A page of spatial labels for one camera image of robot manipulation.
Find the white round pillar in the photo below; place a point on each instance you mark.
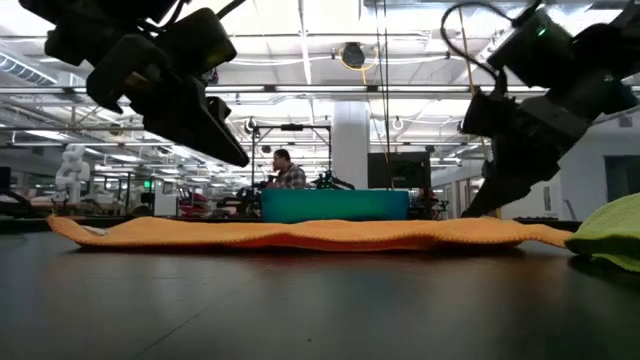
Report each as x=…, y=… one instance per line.
x=350, y=145

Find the person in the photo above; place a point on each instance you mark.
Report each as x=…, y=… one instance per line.
x=290, y=175

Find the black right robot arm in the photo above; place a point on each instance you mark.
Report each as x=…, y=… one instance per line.
x=610, y=60

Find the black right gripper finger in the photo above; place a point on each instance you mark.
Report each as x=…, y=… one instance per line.
x=510, y=170

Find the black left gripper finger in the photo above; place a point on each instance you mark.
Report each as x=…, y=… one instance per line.
x=200, y=135

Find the black camera stand frame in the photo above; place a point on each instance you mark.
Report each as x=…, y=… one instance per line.
x=292, y=127

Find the black monitor screen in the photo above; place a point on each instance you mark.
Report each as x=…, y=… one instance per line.
x=405, y=170

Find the green microfiber towel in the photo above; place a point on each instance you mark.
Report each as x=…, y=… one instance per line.
x=610, y=230

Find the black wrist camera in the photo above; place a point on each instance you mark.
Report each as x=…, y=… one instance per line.
x=530, y=47
x=200, y=42

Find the orange microfiber towel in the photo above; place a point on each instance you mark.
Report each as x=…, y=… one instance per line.
x=300, y=235

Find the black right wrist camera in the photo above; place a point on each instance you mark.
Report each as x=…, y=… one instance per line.
x=530, y=47

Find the blue plastic bin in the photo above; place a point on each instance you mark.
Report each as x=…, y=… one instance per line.
x=340, y=205

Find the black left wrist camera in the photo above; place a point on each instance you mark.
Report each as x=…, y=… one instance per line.
x=200, y=42

